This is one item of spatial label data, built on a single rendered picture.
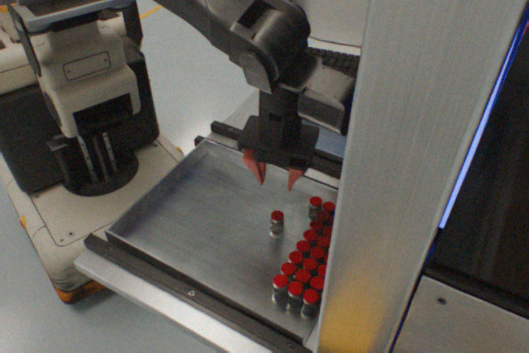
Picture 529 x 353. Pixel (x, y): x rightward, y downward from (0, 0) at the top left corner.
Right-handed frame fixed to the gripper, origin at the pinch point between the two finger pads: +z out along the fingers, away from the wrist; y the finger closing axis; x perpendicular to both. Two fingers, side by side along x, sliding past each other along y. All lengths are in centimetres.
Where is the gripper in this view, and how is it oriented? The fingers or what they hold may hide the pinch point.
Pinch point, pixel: (276, 181)
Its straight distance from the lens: 68.1
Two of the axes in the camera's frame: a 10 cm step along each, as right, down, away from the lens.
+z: -0.2, 7.2, 6.9
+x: 2.6, -6.6, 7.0
